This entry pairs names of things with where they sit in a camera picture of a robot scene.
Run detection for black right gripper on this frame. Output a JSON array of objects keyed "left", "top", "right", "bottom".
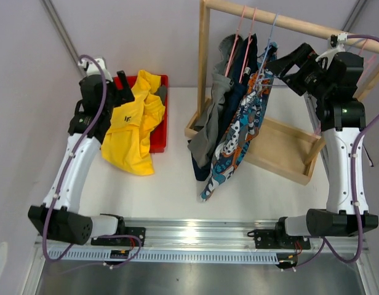
[{"left": 265, "top": 43, "right": 333, "bottom": 101}]

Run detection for olive green shorts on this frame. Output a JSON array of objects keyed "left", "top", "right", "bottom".
[{"left": 155, "top": 85, "right": 167, "bottom": 105}]

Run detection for pink hanger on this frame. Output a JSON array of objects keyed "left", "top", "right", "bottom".
[
  {"left": 225, "top": 5, "right": 247, "bottom": 77},
  {"left": 359, "top": 39, "right": 377, "bottom": 79},
  {"left": 239, "top": 7, "right": 258, "bottom": 84}
]

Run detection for yellow shorts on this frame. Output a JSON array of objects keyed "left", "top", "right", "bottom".
[{"left": 101, "top": 70, "right": 166, "bottom": 176}]

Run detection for patterned blue orange shorts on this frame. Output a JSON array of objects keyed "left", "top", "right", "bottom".
[{"left": 200, "top": 42, "right": 278, "bottom": 202}]

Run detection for navy blue shorts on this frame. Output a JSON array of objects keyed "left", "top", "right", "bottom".
[{"left": 191, "top": 34, "right": 258, "bottom": 181}]

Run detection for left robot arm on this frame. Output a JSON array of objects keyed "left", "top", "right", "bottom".
[{"left": 28, "top": 71, "right": 134, "bottom": 246}]

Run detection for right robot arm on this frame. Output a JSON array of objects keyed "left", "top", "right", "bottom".
[{"left": 266, "top": 43, "right": 378, "bottom": 248}]

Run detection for grey shorts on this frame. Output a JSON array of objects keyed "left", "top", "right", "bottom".
[{"left": 188, "top": 34, "right": 243, "bottom": 168}]

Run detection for red plastic bin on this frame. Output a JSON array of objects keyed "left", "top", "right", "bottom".
[{"left": 113, "top": 71, "right": 169, "bottom": 154}]

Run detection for wooden clothes rack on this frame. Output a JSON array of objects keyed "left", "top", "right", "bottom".
[{"left": 184, "top": 0, "right": 379, "bottom": 186}]

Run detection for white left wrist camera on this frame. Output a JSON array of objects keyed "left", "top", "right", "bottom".
[{"left": 78, "top": 57, "right": 113, "bottom": 82}]

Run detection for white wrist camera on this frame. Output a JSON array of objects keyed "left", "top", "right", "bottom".
[
  {"left": 316, "top": 32, "right": 348, "bottom": 69},
  {"left": 78, "top": 57, "right": 113, "bottom": 82}
]

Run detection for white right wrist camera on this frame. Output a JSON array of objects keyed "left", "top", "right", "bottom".
[{"left": 316, "top": 32, "right": 348, "bottom": 69}]

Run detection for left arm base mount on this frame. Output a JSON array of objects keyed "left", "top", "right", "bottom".
[{"left": 90, "top": 226, "right": 146, "bottom": 247}]

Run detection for aluminium mounting rail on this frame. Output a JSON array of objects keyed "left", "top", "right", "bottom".
[{"left": 34, "top": 219, "right": 369, "bottom": 250}]

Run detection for slotted cable duct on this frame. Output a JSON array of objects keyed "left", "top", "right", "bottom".
[{"left": 48, "top": 247, "right": 294, "bottom": 265}]

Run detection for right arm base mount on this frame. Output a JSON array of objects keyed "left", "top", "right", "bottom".
[{"left": 247, "top": 229, "right": 311, "bottom": 250}]

